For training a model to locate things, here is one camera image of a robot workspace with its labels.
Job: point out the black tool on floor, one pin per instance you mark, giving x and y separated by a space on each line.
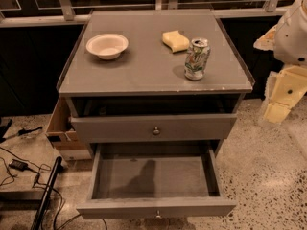
5 124

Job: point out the yellow sponge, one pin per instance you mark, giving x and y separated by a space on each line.
176 41

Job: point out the cardboard box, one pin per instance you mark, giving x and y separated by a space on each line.
63 136

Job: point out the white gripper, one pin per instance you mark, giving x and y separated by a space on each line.
292 38

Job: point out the grey drawer cabinet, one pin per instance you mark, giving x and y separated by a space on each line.
148 78

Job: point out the metal window railing frame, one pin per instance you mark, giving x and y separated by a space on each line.
67 7

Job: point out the black power adapter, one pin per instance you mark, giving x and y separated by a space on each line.
18 165

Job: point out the black pole on floor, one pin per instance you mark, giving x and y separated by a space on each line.
46 194

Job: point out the green white 7up can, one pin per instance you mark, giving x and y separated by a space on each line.
196 59

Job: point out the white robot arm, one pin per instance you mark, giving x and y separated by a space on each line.
288 41

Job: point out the open grey middle drawer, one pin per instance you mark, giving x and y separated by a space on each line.
155 180

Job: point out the white paper bowl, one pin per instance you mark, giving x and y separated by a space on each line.
107 46

